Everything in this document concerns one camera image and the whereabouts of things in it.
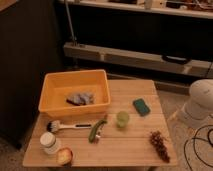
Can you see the green dish sponge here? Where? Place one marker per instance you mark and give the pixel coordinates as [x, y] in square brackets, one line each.
[141, 107]

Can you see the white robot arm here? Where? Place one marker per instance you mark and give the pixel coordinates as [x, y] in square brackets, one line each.
[199, 105]

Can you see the yellow plastic tray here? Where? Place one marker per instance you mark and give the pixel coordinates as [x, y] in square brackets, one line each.
[58, 86]

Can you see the grey crumpled cloth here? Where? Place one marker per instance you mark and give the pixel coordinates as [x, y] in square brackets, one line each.
[79, 99]

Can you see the green plastic cup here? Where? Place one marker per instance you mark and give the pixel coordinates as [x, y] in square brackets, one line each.
[122, 119]

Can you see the brown dried grape bunch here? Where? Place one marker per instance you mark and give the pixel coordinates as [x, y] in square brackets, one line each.
[157, 142]

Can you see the white lidded jar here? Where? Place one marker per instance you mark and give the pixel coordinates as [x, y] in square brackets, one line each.
[50, 143]

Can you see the halved apple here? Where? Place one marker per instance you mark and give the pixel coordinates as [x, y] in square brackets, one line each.
[64, 156]

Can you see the grey metal pole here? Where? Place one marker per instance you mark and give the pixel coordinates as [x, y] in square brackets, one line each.
[73, 38]

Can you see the upper shelf with clutter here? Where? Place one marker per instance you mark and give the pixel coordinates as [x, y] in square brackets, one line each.
[141, 8]

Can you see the grey metal shelf rail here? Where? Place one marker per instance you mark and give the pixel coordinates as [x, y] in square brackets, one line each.
[138, 60]

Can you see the white handled dish brush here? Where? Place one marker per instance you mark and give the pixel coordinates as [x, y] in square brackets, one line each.
[55, 126]

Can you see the black handle on rail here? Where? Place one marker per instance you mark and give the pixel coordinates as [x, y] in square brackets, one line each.
[181, 61]

